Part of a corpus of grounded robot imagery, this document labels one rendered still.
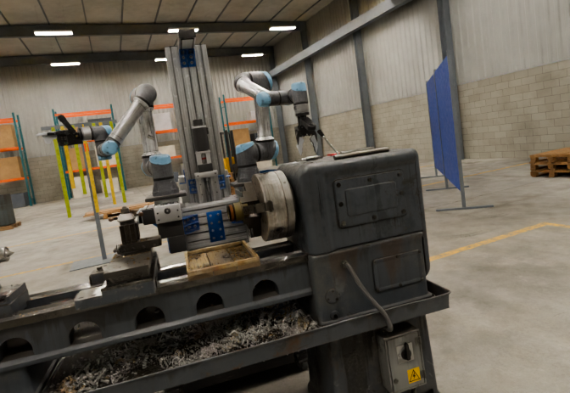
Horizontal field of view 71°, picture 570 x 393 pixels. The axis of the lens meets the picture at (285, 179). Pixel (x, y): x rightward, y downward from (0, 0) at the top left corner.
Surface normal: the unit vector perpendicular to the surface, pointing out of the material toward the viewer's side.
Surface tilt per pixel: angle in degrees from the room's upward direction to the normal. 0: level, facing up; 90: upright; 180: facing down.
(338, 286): 90
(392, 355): 87
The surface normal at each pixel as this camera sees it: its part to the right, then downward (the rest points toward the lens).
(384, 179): 0.27, 0.05
